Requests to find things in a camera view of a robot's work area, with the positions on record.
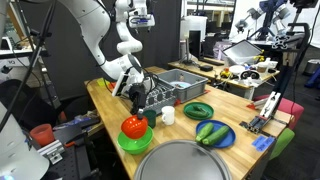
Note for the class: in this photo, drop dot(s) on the left green cucumber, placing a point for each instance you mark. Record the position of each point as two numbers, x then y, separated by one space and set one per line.
204 132

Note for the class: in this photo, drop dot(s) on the round metal tray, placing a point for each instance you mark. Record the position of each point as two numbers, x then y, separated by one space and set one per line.
182 160

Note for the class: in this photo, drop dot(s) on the right green cucumber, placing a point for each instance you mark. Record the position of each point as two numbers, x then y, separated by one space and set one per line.
216 136

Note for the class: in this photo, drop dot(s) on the green plate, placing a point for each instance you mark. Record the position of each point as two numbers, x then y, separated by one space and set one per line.
205 106

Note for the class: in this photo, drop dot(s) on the green plastic bowl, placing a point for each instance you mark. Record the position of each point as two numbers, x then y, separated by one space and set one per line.
135 146

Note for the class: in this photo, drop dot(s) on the orange-red cup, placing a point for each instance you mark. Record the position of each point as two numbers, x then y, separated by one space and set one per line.
43 134

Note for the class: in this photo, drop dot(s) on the orange bowl with rice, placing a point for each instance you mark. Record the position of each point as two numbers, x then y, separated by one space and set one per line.
133 127

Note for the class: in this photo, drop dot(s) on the grey dish rack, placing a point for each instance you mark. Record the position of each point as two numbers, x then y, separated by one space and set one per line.
159 94

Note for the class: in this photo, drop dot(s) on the dark green cup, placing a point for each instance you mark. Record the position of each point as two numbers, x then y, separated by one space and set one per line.
151 117

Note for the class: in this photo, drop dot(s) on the clear plastic storage box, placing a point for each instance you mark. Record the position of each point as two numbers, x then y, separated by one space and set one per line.
241 53

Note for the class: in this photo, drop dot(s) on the blue tape patch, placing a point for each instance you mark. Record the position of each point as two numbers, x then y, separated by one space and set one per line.
262 143

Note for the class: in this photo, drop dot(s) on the orange cube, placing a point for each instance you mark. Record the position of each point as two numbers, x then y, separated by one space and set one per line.
112 85

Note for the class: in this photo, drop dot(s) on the small cucumber on green plate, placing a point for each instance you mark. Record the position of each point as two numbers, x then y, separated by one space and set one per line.
197 111

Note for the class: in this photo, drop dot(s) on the white mug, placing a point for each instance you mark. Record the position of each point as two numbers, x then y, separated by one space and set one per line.
168 115

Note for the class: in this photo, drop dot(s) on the grey plastic bin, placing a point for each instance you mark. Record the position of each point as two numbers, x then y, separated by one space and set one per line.
187 84

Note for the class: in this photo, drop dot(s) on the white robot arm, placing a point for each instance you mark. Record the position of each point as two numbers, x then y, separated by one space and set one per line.
106 34

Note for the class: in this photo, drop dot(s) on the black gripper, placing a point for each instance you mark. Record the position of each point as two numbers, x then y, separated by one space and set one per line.
138 97

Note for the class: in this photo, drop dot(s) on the blue plate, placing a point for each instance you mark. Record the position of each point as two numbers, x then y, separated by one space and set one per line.
226 141

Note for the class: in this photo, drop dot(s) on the black computer monitor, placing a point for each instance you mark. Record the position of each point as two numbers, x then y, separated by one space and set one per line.
194 43

